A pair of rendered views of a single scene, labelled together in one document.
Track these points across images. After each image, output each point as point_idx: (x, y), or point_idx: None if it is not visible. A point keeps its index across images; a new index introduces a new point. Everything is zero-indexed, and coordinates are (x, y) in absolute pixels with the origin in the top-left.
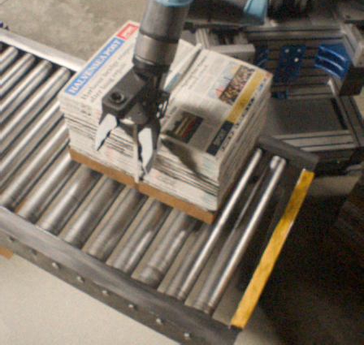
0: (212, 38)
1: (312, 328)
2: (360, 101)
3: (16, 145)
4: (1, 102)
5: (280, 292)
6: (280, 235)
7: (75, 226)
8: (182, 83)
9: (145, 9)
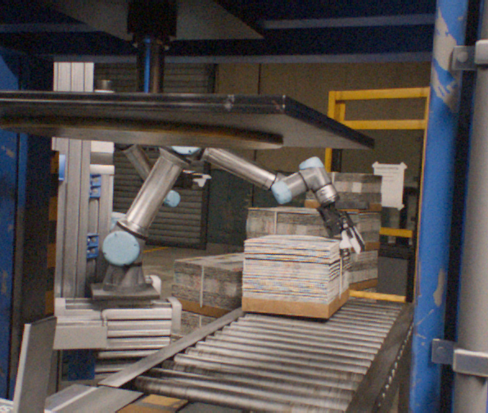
0: (160, 305)
1: None
2: None
3: (325, 335)
4: (281, 341)
5: None
6: None
7: (378, 323)
8: (299, 238)
9: (322, 174)
